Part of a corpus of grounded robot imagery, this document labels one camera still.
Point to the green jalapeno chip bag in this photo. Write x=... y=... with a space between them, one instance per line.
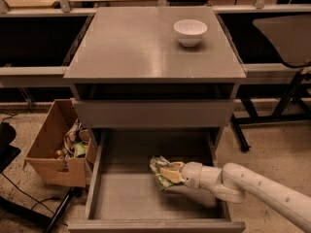
x=158 y=163

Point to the grey drawer cabinet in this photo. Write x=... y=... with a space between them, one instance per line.
x=132 y=54

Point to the white ceramic bowl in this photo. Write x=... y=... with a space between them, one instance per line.
x=190 y=32

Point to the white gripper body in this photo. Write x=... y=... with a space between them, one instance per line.
x=191 y=175

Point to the brown cardboard box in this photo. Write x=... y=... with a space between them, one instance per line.
x=45 y=154

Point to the open grey middle drawer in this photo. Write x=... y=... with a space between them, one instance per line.
x=123 y=196

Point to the black chair base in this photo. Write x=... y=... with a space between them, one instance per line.
x=7 y=152

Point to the green wrapper in box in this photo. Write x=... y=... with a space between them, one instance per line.
x=79 y=150

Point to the closed grey top drawer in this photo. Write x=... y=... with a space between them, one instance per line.
x=157 y=114

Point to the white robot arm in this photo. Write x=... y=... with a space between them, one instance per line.
x=231 y=182

